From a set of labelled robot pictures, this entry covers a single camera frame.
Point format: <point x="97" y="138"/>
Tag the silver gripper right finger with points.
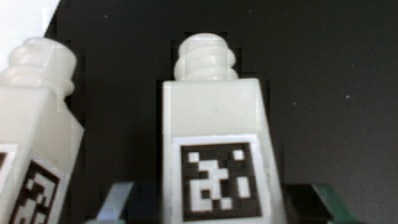
<point x="314" y="206"/>

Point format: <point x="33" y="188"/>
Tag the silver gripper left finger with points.
<point x="113" y="203"/>

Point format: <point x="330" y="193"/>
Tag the white table leg with tag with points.
<point x="220" y="188"/>

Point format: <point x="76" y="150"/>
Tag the white table leg far right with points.
<point x="39" y="132"/>

